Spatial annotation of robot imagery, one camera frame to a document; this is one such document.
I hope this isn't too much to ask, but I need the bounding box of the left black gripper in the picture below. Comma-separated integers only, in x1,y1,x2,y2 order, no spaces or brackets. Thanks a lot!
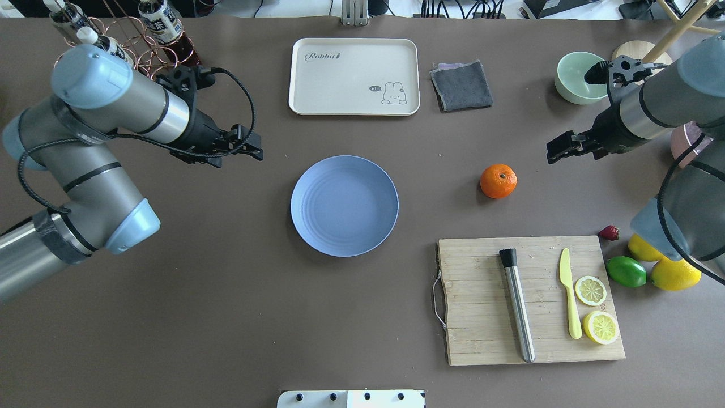
170,109,264,168

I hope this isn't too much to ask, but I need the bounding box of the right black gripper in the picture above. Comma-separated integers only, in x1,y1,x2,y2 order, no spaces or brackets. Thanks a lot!
546,108,629,164

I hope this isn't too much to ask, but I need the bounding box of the orange mandarin fruit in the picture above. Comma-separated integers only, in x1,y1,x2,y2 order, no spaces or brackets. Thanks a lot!
480,163,518,199

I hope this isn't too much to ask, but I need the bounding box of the blue round plate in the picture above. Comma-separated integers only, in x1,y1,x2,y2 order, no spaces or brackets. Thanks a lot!
290,155,400,257

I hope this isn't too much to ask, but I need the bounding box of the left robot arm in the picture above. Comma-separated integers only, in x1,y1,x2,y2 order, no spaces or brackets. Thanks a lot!
1,45,263,304

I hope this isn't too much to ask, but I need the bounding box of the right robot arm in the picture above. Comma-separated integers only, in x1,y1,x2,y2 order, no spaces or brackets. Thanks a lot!
547,32,724,283

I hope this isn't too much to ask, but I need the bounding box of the mint green bowl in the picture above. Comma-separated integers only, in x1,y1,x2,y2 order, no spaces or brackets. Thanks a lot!
555,51,608,105

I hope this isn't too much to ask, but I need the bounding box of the small red strawberry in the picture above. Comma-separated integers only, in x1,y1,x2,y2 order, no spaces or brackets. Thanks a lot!
598,224,620,242

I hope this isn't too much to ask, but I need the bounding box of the pink ice bowl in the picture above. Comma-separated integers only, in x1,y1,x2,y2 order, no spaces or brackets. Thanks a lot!
670,121,714,169

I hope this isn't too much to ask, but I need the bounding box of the wooden cup stand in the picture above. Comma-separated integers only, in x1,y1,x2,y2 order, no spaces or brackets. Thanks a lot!
611,1,723,64

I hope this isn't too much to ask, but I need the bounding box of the upper whole lemon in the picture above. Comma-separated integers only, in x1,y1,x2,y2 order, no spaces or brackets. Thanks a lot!
627,234,666,262

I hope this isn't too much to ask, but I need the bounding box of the whole lemon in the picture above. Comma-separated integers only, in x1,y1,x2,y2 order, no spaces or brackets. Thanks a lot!
650,257,702,291
627,234,666,262

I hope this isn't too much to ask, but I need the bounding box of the yellow plastic knife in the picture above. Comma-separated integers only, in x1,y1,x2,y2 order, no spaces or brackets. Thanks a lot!
558,248,582,340

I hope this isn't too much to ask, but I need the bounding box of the grey folded cloth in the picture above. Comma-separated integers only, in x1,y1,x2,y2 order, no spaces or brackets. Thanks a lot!
429,60,493,113

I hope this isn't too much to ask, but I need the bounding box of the steel muddler black tip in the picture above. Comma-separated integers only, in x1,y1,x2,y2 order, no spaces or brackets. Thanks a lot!
499,248,536,363

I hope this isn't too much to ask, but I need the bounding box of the cream rabbit tray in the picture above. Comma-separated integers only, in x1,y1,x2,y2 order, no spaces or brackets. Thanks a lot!
288,38,420,116

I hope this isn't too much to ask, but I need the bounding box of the green lime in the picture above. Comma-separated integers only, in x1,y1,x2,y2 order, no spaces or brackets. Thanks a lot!
605,256,647,288

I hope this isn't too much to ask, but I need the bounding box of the back right tea bottle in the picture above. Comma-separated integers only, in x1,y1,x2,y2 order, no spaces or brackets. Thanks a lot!
137,1,202,67

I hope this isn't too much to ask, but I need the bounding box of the tea bottle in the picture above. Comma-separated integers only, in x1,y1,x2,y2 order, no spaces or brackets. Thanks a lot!
43,0,97,43
76,26,134,67
137,1,202,67

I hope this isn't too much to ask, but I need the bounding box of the upper lemon half slice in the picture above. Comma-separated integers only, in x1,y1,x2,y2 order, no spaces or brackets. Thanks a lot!
573,275,608,307

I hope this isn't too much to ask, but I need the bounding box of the lemon half slice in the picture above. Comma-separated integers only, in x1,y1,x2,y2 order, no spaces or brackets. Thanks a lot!
573,275,608,307
582,311,620,345

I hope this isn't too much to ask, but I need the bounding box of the lower whole lemon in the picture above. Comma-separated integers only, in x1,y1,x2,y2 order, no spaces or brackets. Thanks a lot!
650,257,702,291

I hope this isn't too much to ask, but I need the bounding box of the lower lemon half slice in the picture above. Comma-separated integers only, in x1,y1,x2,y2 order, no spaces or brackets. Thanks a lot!
582,311,620,345

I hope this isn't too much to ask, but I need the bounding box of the front tea bottle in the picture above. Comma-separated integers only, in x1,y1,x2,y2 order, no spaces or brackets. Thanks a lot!
76,26,134,67

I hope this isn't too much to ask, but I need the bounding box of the back left tea bottle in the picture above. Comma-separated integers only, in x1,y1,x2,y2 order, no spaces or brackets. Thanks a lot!
43,0,97,43

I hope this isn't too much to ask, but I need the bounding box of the copper wire bottle rack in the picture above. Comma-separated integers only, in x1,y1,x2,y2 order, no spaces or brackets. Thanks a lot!
65,1,183,78

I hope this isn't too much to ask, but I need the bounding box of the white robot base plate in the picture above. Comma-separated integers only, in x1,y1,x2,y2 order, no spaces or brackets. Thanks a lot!
276,389,427,407

